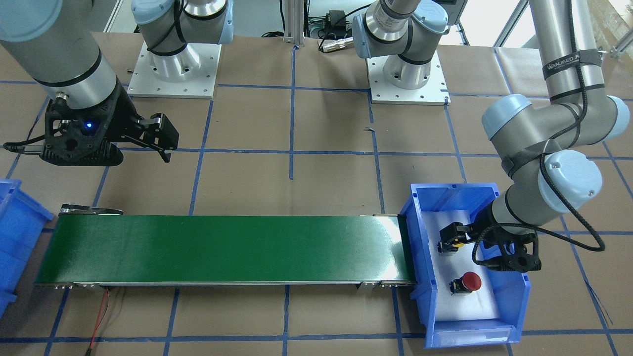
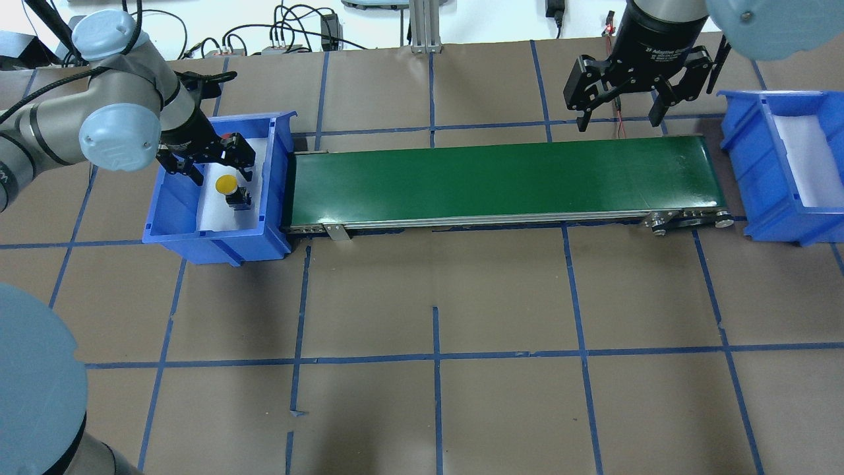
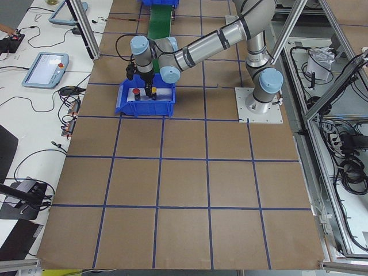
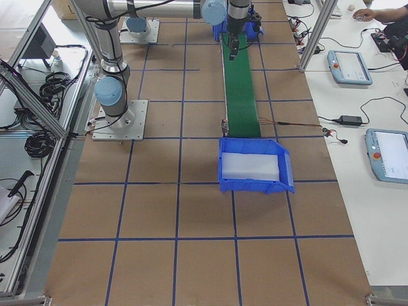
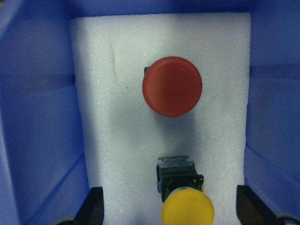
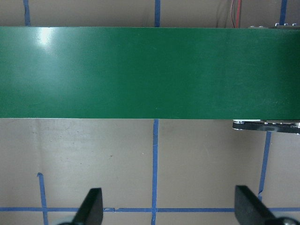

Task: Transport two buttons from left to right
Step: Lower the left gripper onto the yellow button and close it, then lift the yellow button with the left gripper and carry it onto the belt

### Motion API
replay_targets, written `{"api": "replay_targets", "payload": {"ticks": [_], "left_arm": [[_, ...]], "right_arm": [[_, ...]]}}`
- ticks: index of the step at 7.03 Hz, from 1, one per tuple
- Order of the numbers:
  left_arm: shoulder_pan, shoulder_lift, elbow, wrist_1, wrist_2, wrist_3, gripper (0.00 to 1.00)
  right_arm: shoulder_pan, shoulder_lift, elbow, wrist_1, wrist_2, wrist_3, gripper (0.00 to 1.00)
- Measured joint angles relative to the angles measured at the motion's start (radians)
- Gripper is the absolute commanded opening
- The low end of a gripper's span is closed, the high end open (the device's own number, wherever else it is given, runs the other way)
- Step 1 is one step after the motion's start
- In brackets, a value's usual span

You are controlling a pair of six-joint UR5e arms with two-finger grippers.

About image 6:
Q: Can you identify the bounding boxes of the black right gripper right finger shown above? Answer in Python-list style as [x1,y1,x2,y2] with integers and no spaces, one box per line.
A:
[234,185,279,225]

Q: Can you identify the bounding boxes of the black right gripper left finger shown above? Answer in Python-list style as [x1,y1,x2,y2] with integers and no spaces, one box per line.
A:
[72,188,103,225]

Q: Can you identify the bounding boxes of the green conveyor belt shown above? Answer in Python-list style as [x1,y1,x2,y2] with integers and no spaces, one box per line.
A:
[0,27,300,120]

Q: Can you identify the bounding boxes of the red black conveyor wires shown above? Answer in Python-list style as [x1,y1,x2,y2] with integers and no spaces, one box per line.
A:
[217,0,242,28]

